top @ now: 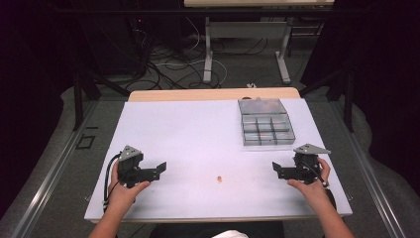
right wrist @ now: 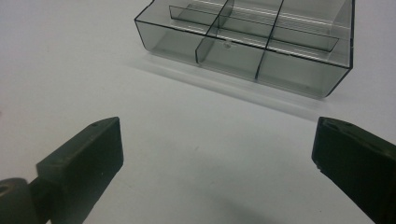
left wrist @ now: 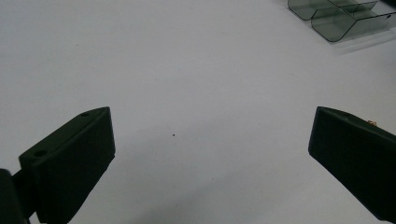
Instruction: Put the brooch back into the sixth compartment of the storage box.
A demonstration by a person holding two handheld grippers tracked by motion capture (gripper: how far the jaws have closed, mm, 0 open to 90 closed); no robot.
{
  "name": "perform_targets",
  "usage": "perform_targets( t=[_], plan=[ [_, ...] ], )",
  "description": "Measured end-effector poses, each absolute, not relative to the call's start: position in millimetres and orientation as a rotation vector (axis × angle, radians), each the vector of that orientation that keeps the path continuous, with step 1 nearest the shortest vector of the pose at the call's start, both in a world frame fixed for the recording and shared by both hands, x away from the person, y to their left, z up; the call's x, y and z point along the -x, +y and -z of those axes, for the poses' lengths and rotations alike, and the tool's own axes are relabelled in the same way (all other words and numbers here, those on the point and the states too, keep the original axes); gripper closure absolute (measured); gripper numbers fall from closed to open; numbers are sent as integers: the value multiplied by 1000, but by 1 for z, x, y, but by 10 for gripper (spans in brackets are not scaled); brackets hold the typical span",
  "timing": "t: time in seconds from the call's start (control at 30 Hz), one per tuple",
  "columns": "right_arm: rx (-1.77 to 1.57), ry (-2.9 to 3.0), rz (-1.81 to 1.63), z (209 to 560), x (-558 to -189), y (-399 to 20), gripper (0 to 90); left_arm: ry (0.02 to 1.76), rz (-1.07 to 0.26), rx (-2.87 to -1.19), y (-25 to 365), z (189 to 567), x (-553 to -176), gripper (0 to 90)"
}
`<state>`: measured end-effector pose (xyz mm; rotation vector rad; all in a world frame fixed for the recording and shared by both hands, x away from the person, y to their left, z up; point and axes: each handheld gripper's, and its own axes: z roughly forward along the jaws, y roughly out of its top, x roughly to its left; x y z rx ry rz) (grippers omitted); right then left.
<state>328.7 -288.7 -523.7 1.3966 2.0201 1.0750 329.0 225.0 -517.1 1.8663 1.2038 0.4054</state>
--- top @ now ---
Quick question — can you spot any person's left hand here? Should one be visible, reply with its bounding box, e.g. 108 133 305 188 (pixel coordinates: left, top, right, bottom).
108 162 152 212

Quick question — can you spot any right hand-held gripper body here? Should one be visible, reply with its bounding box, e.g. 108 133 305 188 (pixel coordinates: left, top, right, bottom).
292 143 332 185

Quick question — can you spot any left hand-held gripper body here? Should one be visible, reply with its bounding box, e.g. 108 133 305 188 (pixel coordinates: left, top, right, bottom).
116 145 146 189

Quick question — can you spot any tangle of floor cables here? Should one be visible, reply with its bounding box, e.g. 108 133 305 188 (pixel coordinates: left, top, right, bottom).
130 16 270 91

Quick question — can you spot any person's right hand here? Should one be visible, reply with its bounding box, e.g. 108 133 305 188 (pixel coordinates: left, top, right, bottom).
286 157 332 206

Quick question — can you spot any person's dark clothing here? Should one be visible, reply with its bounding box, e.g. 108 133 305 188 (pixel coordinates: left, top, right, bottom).
149 220 285 238

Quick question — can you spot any clear plastic compartment box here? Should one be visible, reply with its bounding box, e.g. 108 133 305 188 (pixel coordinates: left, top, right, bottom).
237 97 297 148

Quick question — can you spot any person's white clothing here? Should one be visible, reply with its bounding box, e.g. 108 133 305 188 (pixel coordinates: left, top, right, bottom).
211 229 250 238

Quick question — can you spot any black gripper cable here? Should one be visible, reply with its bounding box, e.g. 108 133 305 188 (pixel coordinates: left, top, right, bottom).
102 152 123 213
302 161 330 188

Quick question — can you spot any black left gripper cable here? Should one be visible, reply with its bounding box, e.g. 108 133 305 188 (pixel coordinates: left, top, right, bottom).
102 152 123 213

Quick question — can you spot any black metal stand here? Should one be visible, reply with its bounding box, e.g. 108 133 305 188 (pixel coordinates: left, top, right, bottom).
298 63 356 134
71 67 132 132

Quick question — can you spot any light wooden table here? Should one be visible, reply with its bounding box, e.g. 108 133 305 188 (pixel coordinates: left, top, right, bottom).
88 86 351 224

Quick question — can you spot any white table mat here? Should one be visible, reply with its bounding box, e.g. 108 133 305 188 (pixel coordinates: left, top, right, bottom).
83 97 354 222

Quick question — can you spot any white desk with metal legs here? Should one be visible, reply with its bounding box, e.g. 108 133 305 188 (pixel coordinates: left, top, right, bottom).
183 0 336 85

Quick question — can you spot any aluminium floor rail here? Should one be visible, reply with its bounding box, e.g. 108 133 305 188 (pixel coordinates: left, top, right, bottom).
11 100 100 238
330 100 408 238

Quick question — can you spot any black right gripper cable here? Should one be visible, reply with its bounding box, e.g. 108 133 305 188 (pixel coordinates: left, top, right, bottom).
302 161 330 188

